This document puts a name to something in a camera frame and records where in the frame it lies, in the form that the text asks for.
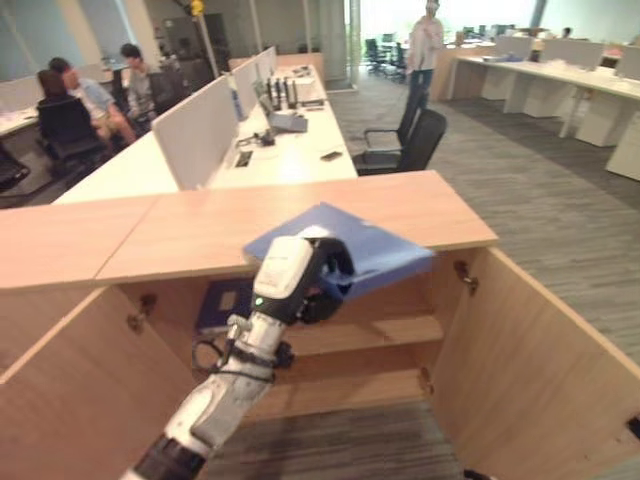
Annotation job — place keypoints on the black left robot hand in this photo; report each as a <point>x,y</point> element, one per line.
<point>280,275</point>

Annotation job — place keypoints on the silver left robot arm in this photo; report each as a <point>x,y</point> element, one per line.
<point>220,400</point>

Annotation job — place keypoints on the dark blue folder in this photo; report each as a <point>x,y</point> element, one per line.
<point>220,305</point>

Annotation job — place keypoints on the wooden office cabinet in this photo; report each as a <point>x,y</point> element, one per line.
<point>225,225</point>

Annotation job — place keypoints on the long white office desk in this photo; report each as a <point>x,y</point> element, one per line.
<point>290,165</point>

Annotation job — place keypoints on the black office chair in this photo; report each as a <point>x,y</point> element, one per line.
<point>166,92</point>
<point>422,140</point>
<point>67,130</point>

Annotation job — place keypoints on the wooden cabinet door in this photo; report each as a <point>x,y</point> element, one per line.
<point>525,375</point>
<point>75,400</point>

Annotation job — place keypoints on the desk power socket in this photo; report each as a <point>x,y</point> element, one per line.
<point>243,159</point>

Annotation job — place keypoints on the black phone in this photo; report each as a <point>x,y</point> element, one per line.
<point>331,156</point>

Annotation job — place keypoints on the black desk device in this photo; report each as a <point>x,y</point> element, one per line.
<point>265,138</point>

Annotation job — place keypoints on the metal door hinge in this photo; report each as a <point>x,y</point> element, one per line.
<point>466,277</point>
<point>141,312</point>

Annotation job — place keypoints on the blue desk tray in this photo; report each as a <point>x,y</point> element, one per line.
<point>287,123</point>

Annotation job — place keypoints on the white desk divider panel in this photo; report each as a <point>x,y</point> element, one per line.
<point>252,75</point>
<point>512,48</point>
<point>195,135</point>
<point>572,52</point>

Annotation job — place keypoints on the blue bottle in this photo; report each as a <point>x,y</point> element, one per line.
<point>236,100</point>

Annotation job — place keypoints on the black upright binders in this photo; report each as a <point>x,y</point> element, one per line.
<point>277,92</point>

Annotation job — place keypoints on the white box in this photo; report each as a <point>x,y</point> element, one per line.
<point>309,90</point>

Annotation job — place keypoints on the seated person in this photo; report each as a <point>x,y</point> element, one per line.
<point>92,102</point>
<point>137,82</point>
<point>52,87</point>

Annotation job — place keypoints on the grey building pillar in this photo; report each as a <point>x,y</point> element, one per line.
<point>342,40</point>

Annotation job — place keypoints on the standing person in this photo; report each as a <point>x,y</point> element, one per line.
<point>425,45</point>

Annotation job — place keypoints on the white desk row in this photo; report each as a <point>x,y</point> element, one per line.
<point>545,75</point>

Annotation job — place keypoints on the white pedestal cabinet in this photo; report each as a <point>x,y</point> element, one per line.
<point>625,157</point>

